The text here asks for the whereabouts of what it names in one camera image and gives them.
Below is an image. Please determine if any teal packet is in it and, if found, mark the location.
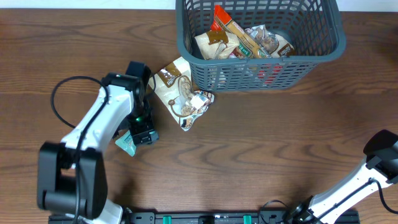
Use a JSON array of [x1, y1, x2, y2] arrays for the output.
[[115, 131, 136, 157]]

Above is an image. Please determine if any beige snack bag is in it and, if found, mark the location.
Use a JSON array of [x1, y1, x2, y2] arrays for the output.
[[195, 30, 239, 60], [244, 24, 297, 58], [149, 57, 215, 131]]

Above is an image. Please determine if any red orange pasta packet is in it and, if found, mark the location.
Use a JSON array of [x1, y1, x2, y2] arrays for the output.
[[211, 5, 271, 59]]

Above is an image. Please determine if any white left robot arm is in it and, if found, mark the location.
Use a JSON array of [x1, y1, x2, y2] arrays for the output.
[[37, 72, 159, 223]]

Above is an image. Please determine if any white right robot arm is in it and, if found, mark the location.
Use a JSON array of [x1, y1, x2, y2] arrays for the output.
[[284, 129, 397, 224]]

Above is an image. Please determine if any dark grey plastic basket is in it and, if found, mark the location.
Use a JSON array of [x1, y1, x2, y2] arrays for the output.
[[175, 0, 346, 91]]

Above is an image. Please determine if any black rail base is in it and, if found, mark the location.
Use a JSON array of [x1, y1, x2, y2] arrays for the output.
[[42, 200, 360, 224]]

